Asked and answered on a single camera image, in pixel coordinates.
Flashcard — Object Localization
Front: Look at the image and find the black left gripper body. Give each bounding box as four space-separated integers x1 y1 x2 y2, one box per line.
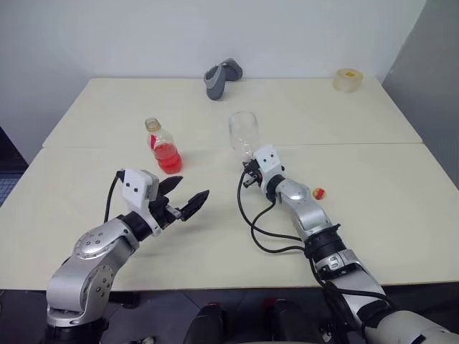
148 195 182 231

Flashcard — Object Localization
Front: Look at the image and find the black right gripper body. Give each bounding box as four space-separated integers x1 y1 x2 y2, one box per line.
245 160 265 188

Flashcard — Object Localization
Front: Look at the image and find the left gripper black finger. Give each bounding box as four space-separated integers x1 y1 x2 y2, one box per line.
158 175 184 197
180 190 210 222

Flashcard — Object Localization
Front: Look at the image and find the bottle with red liquid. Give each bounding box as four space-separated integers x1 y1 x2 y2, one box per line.
144 117 184 176

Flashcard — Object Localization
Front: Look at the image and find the grey curved plastic object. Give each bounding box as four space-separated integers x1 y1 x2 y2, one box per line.
203 57 245 102

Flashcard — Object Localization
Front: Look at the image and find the dark rounded shape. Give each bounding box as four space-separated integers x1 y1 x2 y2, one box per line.
192 303 227 344
264 298 310 344

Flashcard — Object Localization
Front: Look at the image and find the translucent tape roll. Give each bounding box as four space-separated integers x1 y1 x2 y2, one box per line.
332 67 364 94

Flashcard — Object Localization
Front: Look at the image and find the dark grid patterned object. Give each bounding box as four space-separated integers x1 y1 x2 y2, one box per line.
0 125 29 211

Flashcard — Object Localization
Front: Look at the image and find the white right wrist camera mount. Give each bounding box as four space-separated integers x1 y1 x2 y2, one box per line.
252 143 287 196

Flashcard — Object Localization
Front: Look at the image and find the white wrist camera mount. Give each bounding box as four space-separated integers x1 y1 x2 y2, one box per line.
120 169 162 238
252 143 287 196

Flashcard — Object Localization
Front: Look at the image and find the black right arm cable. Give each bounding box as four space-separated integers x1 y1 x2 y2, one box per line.
236 170 395 334

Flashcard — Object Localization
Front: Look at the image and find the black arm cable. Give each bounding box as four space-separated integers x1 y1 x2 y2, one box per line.
103 170 125 221
236 170 395 334

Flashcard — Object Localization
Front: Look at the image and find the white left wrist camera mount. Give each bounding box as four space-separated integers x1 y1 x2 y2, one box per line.
120 169 162 238

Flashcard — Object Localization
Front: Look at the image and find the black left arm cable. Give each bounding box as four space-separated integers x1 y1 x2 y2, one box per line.
103 170 125 221

